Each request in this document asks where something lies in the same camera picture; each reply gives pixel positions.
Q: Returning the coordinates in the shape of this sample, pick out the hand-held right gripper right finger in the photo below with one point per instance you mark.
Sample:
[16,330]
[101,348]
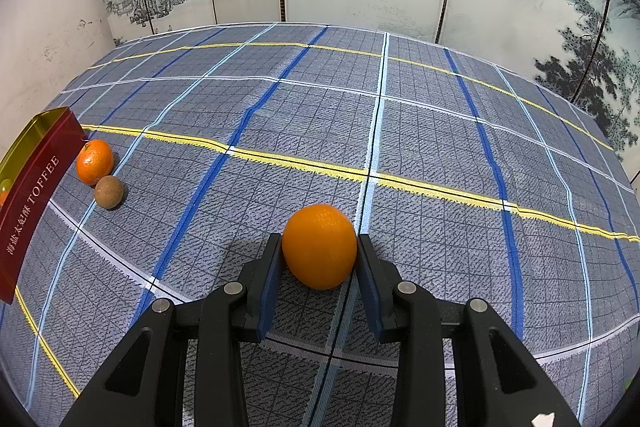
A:
[372,292]

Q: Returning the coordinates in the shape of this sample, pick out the gold and red tin box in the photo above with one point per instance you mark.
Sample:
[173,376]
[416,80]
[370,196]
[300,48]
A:
[30,207]

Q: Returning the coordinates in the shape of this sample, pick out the blue plaid tablecloth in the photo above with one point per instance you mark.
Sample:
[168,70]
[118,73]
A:
[425,147]

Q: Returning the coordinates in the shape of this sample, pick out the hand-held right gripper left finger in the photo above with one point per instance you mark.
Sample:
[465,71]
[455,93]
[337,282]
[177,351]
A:
[270,287]

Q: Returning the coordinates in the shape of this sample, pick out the brown kiwi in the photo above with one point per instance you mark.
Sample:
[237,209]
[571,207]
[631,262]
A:
[109,192]

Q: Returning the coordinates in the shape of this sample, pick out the orange mandarin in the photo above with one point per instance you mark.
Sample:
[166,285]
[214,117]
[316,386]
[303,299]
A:
[94,162]

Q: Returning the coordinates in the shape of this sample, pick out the smooth orange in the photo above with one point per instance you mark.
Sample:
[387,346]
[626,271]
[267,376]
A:
[320,247]

